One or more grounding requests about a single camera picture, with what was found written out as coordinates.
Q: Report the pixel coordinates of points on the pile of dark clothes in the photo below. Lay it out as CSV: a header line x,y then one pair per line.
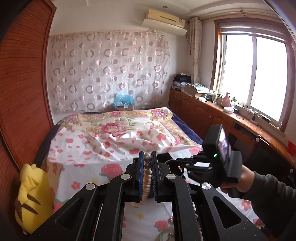
x,y
180,80

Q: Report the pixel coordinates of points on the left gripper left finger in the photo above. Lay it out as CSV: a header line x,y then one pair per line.
x,y
96,212

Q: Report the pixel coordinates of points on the pink bottle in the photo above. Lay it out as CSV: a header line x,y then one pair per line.
x,y
226,101

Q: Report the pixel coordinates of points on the wall air conditioner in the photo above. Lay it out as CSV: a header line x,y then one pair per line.
x,y
161,21

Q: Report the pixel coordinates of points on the yellow pikachu plush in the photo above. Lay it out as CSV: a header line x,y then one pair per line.
x,y
34,203

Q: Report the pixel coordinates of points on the blue bubble wrap bag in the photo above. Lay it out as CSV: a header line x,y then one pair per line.
x,y
123,100

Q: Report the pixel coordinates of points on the pink circle pattern curtain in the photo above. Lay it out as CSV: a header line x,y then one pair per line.
x,y
87,70

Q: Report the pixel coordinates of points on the cardboard box with papers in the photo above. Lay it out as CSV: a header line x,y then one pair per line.
x,y
196,90

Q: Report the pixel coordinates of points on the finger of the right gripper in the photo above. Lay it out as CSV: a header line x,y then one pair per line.
x,y
194,160
199,174

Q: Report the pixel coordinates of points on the window with wooden frame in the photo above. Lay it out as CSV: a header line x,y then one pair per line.
x,y
254,63

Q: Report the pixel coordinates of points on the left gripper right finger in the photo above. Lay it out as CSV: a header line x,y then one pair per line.
x,y
200,212

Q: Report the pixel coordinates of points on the strawberry flower bed sheet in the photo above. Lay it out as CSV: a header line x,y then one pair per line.
x,y
76,158

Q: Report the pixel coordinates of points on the pale green jade bangle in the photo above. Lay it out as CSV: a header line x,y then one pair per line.
x,y
167,234

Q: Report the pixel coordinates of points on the long wooden cabinet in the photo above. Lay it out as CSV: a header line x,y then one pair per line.
x,y
260,151

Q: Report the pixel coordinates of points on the floral quilt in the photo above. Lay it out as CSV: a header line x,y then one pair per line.
x,y
117,123

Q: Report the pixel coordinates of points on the beige side curtain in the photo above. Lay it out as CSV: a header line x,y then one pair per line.
x,y
195,46

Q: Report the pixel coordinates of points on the right hand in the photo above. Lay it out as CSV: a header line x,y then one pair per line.
x,y
245,181

